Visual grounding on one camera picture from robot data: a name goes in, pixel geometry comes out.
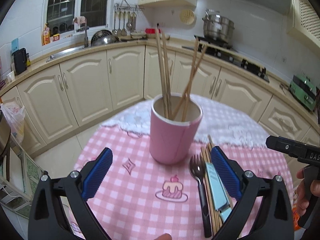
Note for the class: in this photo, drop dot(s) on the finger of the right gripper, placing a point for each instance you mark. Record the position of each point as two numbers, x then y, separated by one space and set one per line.
304 153

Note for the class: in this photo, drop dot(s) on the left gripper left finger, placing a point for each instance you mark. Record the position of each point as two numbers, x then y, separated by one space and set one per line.
47 218

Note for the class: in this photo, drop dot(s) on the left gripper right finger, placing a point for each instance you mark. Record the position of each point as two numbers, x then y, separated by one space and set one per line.
274 219

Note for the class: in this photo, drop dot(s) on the wooden chopstick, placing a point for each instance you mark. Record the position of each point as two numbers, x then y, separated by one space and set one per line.
214 215
167 75
197 64
162 74
186 95

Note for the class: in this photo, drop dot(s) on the light blue knife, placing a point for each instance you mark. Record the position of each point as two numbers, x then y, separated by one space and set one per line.
219 195

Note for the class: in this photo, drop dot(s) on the black handled fork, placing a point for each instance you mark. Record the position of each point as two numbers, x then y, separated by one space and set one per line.
197 171

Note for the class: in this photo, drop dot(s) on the person right hand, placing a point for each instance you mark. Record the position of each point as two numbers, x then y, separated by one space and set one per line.
302 202

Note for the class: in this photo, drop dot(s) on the person left hand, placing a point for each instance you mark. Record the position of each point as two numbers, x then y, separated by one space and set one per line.
164 236

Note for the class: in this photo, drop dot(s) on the green appliance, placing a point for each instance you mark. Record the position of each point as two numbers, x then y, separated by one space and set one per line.
304 91

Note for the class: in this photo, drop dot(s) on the pink checkered tablecloth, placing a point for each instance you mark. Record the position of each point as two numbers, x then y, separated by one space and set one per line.
140 198

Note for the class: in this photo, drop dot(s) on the black gas stove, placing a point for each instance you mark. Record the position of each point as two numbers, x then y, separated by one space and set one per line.
225 52

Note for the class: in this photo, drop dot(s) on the pink utensil cup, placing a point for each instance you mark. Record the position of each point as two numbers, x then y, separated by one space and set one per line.
170 140

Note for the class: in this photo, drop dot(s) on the steel stock pot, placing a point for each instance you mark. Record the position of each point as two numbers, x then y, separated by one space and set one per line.
217 27

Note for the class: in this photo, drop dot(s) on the black kettle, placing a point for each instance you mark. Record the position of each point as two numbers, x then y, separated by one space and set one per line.
20 61

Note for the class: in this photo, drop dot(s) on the steel sink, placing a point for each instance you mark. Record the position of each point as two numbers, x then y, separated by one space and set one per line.
65 53

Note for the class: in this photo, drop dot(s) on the round bamboo mat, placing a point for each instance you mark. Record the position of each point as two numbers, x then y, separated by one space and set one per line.
187 16

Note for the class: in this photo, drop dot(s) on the orange bottle on sill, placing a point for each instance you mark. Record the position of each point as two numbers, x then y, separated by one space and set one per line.
46 34

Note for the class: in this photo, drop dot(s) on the steel bowl by sink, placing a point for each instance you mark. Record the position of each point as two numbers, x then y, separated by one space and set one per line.
109 39

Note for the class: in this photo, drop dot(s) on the steel colander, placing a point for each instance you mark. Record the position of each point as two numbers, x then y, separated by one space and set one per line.
100 34

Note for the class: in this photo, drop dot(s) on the steel faucet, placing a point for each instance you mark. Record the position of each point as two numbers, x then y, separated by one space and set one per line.
84 29

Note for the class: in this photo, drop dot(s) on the red container on counter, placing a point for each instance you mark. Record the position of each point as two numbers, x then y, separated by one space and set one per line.
152 31

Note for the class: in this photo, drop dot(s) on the hanging utensil rack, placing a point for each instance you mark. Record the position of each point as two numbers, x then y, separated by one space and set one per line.
125 18

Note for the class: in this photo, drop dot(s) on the window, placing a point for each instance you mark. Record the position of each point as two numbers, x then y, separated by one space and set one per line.
60 14

